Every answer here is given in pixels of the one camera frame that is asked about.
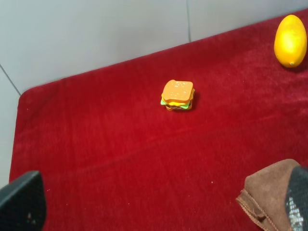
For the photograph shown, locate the toy sandwich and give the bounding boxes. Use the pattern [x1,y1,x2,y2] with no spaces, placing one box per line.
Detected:
[160,79,195,111]

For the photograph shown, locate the yellow toy mango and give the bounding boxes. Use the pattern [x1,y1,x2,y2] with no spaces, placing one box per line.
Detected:
[274,14,308,68]

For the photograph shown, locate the brown folded towel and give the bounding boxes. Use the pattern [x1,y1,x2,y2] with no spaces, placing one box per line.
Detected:
[236,159,299,231]

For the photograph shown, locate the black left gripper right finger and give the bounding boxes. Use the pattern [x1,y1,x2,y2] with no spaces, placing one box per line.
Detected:
[284,166,308,231]

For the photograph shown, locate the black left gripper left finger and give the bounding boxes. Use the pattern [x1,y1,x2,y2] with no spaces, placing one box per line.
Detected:
[0,171,47,231]

